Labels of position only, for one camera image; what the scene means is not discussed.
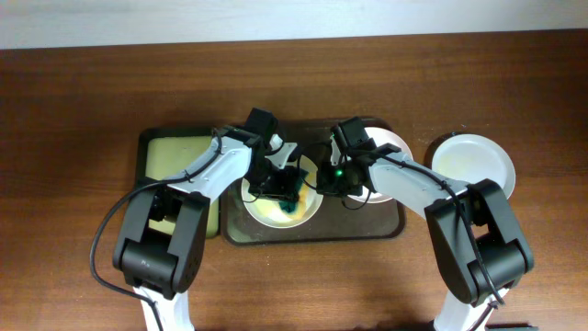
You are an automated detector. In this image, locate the cream white plate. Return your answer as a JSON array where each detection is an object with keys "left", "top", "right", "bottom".
[{"left": 240, "top": 179, "right": 323, "bottom": 229}]

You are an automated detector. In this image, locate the green yellow scrub sponge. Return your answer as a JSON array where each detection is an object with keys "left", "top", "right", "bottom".
[{"left": 278, "top": 166, "right": 308, "bottom": 214}]

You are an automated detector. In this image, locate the pink plate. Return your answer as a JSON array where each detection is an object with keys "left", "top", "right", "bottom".
[{"left": 348, "top": 127, "right": 413, "bottom": 204}]

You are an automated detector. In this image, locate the pale blue plate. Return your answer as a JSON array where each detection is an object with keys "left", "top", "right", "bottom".
[{"left": 431, "top": 133, "right": 516, "bottom": 199}]

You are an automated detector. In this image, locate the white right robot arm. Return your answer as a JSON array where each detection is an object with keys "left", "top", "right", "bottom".
[{"left": 316, "top": 117, "right": 535, "bottom": 330}]

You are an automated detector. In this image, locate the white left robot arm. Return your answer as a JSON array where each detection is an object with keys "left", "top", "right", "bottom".
[{"left": 113, "top": 108, "right": 301, "bottom": 330}]

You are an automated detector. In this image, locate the dark brown serving tray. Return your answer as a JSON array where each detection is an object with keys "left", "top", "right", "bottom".
[{"left": 220, "top": 119, "right": 406, "bottom": 245}]

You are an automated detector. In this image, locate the black sponge tray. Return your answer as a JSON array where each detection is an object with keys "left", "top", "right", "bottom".
[{"left": 133, "top": 127, "right": 211, "bottom": 237}]

